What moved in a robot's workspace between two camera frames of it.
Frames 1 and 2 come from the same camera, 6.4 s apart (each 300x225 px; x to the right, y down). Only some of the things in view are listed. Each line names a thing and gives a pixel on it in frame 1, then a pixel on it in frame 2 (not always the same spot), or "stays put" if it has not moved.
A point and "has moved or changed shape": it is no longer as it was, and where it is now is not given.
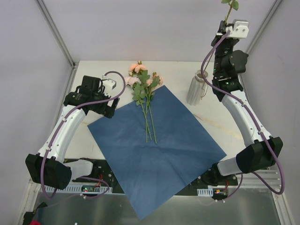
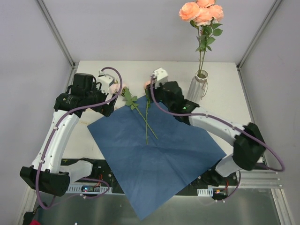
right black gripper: x=221 y=33 → x=156 y=90
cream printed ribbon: x=218 y=126 has moved or changed shape
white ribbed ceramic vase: x=197 y=88 stays put
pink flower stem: x=232 y=3 → x=206 y=16
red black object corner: x=27 y=217 stays put
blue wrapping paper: x=149 y=173 stays put
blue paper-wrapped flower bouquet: x=143 y=90 → x=130 y=100
